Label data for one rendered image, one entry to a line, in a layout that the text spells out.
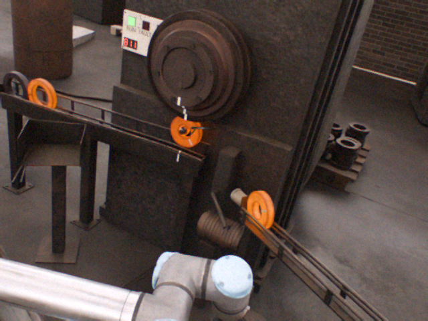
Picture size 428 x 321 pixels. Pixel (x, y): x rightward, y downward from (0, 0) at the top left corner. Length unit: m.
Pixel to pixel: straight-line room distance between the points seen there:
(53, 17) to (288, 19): 3.10
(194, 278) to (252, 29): 1.17
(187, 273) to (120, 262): 1.44
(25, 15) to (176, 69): 2.97
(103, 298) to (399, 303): 2.07
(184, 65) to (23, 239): 1.37
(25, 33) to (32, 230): 2.48
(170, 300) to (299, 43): 1.21
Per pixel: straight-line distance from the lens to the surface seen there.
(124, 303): 0.89
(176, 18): 1.81
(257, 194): 1.66
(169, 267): 0.96
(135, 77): 2.17
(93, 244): 2.47
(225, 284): 0.93
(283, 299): 2.38
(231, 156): 1.83
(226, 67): 1.70
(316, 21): 1.75
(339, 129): 3.97
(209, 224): 1.86
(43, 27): 4.52
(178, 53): 1.74
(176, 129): 1.95
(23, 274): 0.95
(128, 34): 2.12
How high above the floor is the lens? 1.64
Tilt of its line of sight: 29 degrees down
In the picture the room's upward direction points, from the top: 12 degrees clockwise
